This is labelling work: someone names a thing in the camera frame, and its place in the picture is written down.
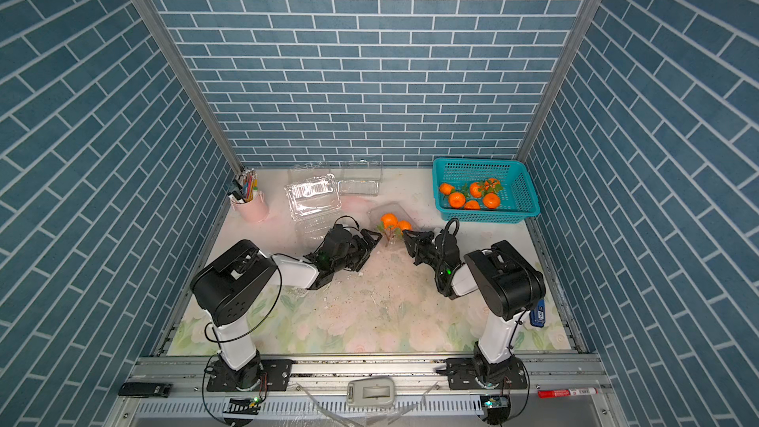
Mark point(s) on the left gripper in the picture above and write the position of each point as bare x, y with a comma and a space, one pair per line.
364, 252

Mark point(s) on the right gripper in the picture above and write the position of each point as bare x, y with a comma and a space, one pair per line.
420, 245

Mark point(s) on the orange front container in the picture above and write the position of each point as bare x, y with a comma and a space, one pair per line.
389, 220
404, 226

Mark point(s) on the clear clamshell container front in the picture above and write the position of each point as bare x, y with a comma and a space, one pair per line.
392, 238

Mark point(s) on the teal plastic basket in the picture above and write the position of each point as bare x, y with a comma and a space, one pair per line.
519, 199

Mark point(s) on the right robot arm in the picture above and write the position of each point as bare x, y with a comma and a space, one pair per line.
510, 287

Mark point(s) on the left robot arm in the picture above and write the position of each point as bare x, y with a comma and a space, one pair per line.
229, 286

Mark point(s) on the pink pen cup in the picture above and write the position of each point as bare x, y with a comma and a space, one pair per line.
253, 211

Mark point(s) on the pens in cup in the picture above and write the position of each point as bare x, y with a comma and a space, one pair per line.
244, 187

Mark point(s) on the blue stapler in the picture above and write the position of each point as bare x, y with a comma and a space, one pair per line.
538, 317

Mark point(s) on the red marker pen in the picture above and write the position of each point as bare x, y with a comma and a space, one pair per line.
557, 393

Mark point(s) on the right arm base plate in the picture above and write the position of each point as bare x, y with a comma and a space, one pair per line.
466, 374

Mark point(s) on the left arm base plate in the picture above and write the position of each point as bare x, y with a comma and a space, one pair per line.
267, 375

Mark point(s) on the black device on rail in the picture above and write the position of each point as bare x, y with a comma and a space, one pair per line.
143, 390

